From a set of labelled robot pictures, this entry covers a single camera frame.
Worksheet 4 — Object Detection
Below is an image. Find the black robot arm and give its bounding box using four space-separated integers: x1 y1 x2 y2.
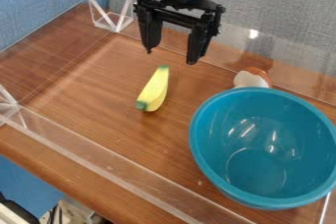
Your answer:
133 0 225 65

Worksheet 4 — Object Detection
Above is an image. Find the clear acrylic front barrier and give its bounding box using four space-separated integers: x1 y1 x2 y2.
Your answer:
5 107 254 224

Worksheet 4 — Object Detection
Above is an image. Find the clear acrylic left bracket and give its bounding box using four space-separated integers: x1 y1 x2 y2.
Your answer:
0 84 25 128

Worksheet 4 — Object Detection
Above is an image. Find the yellow toy banana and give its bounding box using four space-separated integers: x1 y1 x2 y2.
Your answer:
136 65 169 112

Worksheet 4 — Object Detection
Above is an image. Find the clear acrylic corner bracket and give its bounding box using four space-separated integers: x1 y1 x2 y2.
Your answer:
88 0 133 33

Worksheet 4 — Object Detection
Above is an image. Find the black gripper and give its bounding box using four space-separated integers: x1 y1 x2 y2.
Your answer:
133 0 224 65

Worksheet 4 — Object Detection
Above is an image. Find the blue plastic bowl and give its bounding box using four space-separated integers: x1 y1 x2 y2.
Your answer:
189 87 336 210

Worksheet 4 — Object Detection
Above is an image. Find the clear acrylic back barrier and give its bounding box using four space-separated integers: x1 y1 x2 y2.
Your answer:
122 3 336 106

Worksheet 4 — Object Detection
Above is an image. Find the clear acrylic barrier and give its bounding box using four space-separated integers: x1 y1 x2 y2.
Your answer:
5 107 254 224
122 3 336 106

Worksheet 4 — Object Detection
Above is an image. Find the plush mushroom brown cap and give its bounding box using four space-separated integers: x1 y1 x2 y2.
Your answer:
233 67 272 88

